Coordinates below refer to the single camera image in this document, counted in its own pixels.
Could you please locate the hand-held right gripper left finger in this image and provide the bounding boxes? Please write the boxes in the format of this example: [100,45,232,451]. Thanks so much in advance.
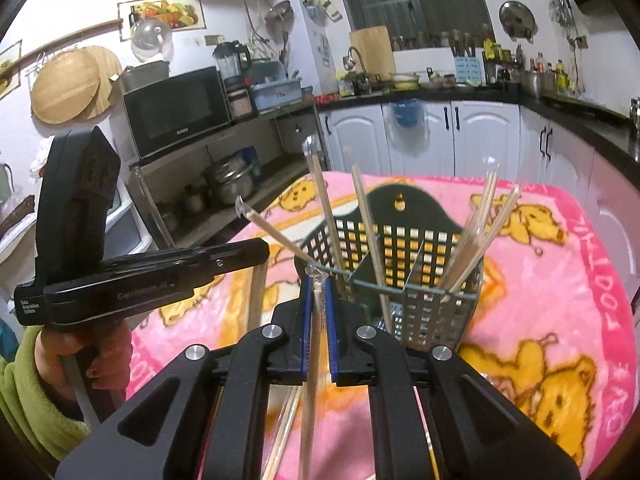
[55,270,316,480]

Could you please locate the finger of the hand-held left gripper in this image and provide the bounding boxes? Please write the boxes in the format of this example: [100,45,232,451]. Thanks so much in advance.
[174,238,271,292]

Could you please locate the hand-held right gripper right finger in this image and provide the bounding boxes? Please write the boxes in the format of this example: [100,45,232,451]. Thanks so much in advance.
[324,275,583,480]

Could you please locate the pile of chopsticks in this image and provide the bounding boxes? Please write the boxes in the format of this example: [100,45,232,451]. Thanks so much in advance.
[260,385,307,480]

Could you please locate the dark green perforated utensil holder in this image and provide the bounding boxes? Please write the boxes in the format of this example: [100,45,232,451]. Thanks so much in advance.
[294,185,485,354]

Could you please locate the person's left forearm green sleeve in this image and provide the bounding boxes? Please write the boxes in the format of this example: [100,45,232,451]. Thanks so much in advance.
[0,325,92,462]

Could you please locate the hanging kitchen utensils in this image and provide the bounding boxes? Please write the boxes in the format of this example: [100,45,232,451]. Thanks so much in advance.
[548,0,576,31]

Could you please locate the person's left hand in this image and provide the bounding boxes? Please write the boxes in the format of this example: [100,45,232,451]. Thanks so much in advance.
[37,317,134,411]

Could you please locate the white plastic drawer unit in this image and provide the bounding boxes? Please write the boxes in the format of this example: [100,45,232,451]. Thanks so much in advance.
[102,179,152,257]

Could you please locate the steel pot with lid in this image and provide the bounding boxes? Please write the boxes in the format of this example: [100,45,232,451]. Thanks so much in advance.
[202,154,256,206]

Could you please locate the steel kitchen rack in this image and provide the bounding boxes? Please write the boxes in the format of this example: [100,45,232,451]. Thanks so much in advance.
[127,104,322,252]

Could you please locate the round wooden boards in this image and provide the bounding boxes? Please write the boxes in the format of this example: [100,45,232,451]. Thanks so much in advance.
[30,45,124,124]

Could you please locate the black microwave oven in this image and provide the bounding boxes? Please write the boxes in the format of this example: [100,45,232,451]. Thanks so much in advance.
[122,65,232,159]

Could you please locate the grey drawer box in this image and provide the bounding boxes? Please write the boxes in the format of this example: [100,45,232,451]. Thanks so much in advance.
[277,109,326,154]

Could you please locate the blue dish rack box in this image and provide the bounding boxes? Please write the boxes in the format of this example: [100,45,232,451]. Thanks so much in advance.
[249,77,304,112]

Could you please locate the clear glass dome lid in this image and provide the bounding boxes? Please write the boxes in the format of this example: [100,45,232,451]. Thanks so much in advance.
[130,17,174,64]

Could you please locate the blender with black base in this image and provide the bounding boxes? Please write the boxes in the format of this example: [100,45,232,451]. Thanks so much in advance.
[212,40,251,86]

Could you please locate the pink bear printed blanket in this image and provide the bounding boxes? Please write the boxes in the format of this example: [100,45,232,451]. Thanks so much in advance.
[127,170,639,480]

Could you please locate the blue hanging plastic bag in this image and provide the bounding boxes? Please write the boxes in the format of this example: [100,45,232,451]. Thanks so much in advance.
[389,98,424,129]

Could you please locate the chrome sink faucet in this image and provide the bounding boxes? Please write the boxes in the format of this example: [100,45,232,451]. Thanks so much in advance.
[342,45,366,74]

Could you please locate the wooden cutting board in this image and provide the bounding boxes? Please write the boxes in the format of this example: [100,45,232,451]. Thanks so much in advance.
[348,25,396,79]

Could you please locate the hanging strainer ladle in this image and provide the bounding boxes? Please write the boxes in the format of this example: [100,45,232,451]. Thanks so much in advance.
[264,0,296,63]

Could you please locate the white kitchen base cabinets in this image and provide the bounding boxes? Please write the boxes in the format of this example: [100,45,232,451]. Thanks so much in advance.
[317,99,640,311]

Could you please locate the row of spice jars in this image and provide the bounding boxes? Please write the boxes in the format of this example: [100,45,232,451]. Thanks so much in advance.
[390,22,494,54]

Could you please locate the steel stock pot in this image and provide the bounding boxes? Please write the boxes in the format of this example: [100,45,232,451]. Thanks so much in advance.
[519,68,556,99]

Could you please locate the yellow oil bottle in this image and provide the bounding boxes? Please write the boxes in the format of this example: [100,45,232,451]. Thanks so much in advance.
[554,57,571,94]

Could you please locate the hanging steel pot lid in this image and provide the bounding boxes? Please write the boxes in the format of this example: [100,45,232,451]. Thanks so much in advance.
[498,0,539,41]

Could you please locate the fruit wall poster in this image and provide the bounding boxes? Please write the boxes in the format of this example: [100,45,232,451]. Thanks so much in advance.
[117,0,201,34]

